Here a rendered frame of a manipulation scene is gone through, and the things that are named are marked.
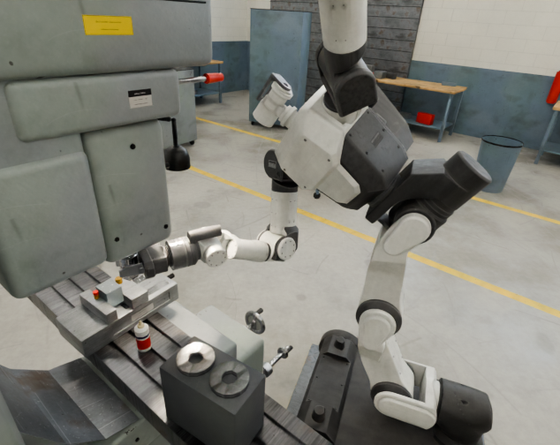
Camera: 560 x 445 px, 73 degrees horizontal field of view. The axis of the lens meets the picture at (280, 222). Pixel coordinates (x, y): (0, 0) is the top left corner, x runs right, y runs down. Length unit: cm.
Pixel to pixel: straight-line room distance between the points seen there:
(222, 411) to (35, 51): 75
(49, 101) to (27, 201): 18
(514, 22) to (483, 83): 100
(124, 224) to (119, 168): 13
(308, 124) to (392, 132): 25
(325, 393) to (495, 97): 708
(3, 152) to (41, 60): 16
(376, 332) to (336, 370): 45
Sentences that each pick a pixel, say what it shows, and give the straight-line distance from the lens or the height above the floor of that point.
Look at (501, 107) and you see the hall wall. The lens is 809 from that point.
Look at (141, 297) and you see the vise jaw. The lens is 131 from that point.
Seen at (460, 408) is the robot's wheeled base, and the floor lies 73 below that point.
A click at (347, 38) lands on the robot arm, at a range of 82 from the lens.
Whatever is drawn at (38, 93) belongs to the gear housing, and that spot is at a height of 171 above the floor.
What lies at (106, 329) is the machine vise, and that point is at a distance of 129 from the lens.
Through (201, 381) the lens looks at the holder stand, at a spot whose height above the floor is 111.
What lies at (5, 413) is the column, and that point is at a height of 122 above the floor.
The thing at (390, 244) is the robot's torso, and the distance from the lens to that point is 108.
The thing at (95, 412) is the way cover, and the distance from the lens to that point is 125.
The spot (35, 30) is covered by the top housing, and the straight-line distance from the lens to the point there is 74.
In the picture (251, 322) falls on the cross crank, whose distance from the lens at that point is 173.
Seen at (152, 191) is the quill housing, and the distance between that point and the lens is 93.
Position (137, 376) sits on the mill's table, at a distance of 122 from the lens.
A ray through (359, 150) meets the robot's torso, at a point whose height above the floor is 156.
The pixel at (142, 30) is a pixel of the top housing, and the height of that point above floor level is 180.
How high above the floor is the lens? 184
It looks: 29 degrees down
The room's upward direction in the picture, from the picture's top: 4 degrees clockwise
